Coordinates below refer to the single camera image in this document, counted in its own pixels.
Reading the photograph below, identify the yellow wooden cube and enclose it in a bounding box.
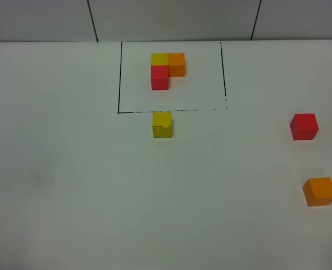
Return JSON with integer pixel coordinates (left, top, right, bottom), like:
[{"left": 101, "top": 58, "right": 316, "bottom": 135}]
[{"left": 152, "top": 112, "right": 173, "bottom": 138}]

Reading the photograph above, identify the template orange cube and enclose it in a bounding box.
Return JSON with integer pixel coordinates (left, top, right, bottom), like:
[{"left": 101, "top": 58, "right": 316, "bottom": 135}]
[{"left": 168, "top": 53, "right": 185, "bottom": 77}]

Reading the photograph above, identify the orange wooden cube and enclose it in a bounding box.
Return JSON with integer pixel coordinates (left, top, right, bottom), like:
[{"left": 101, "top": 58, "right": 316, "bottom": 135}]
[{"left": 302, "top": 177, "right": 332, "bottom": 207}]

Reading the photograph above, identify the red wooden cube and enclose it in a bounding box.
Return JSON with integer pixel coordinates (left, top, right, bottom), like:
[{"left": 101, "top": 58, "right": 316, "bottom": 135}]
[{"left": 289, "top": 114, "right": 319, "bottom": 141}]

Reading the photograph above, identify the template yellow cube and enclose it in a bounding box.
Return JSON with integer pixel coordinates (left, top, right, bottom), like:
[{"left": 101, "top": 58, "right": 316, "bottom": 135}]
[{"left": 151, "top": 53, "right": 168, "bottom": 66}]

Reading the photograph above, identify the template red cube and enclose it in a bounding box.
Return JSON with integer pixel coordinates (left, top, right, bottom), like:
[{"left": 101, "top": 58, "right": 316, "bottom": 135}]
[{"left": 151, "top": 65, "right": 169, "bottom": 91}]

